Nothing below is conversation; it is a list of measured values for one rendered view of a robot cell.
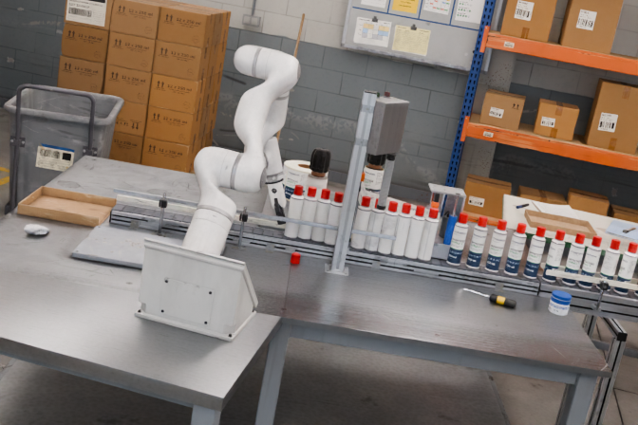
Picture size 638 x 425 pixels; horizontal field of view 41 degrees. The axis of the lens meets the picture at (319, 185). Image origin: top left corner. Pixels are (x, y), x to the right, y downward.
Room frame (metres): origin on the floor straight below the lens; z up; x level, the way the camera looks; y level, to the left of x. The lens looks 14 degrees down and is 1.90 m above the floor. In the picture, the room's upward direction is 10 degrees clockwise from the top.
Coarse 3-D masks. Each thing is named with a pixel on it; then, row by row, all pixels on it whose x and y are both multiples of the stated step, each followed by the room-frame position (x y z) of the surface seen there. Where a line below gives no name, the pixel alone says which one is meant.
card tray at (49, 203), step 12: (36, 192) 3.13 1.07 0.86; (48, 192) 3.20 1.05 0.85; (60, 192) 3.20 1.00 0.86; (72, 192) 3.20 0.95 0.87; (24, 204) 2.95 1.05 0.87; (36, 204) 3.07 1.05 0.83; (48, 204) 3.10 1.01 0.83; (60, 204) 3.12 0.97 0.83; (72, 204) 3.15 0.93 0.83; (84, 204) 3.18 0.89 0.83; (96, 204) 3.20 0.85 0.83; (108, 204) 3.20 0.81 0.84; (36, 216) 2.94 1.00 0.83; (48, 216) 2.94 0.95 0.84; (60, 216) 2.95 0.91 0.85; (72, 216) 2.95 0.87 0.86; (84, 216) 2.95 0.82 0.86; (96, 216) 2.95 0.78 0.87
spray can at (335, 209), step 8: (336, 192) 3.10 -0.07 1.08; (336, 200) 3.08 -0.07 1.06; (336, 208) 3.07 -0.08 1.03; (328, 216) 3.08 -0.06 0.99; (336, 216) 3.07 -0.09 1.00; (328, 224) 3.08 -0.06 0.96; (336, 224) 3.07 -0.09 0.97; (328, 232) 3.07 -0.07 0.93; (336, 232) 3.07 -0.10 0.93; (328, 240) 3.07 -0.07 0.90
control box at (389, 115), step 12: (384, 108) 2.92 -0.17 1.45; (396, 108) 2.99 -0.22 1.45; (372, 120) 2.94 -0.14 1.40; (384, 120) 2.93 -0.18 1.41; (396, 120) 3.00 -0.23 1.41; (372, 132) 2.94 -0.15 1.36; (384, 132) 2.94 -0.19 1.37; (396, 132) 3.01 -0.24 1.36; (372, 144) 2.93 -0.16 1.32; (384, 144) 2.95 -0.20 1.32; (396, 144) 3.03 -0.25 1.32
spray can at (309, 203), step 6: (312, 186) 3.12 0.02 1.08; (312, 192) 3.09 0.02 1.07; (306, 198) 3.09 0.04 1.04; (312, 198) 3.09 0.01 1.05; (306, 204) 3.08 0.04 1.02; (312, 204) 3.08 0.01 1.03; (306, 210) 3.08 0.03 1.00; (312, 210) 3.08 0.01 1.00; (306, 216) 3.08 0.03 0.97; (312, 216) 3.09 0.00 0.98; (300, 228) 3.09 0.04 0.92; (306, 228) 3.08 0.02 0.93; (300, 234) 3.08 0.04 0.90; (306, 234) 3.08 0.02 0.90
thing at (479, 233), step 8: (480, 216) 3.11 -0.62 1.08; (480, 224) 3.10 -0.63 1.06; (480, 232) 3.09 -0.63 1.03; (472, 240) 3.11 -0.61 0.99; (480, 240) 3.09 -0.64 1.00; (472, 248) 3.10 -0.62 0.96; (480, 248) 3.09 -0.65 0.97; (472, 256) 3.09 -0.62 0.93; (480, 256) 3.10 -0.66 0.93; (472, 264) 3.09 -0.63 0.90
